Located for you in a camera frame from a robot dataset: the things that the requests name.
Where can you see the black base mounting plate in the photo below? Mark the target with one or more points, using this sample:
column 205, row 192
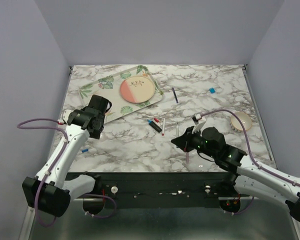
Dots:
column 160, row 190

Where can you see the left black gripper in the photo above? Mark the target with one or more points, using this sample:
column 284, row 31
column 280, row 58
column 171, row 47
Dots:
column 97, row 134

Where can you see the white pen red tip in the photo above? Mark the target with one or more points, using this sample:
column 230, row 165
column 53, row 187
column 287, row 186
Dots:
column 163, row 126

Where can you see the leaf patterned tray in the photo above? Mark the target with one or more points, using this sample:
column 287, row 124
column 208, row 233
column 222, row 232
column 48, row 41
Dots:
column 109, row 88

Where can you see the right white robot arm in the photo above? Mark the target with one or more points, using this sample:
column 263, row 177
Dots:
column 252, row 177

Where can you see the dark blue pen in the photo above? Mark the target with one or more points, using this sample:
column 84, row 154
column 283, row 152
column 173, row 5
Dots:
column 175, row 95

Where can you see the blue pen cap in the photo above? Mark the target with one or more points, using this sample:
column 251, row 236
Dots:
column 212, row 90

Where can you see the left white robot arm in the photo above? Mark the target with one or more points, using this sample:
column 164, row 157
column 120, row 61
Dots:
column 49, row 191

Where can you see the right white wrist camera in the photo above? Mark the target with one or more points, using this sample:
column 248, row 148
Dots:
column 199, row 122

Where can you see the black marker blue tip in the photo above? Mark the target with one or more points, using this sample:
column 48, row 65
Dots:
column 154, row 126

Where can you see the pink cream plate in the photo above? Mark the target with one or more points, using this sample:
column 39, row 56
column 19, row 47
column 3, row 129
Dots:
column 137, row 89

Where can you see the white pen blue tip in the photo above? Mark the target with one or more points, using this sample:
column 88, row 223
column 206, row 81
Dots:
column 177, row 130

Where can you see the small patterned bowl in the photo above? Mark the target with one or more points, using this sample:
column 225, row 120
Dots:
column 244, row 119

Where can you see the pink pen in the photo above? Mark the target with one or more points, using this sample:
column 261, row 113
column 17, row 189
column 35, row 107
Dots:
column 187, row 157

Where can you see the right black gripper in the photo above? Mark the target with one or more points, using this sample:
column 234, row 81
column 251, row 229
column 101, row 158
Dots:
column 184, row 141

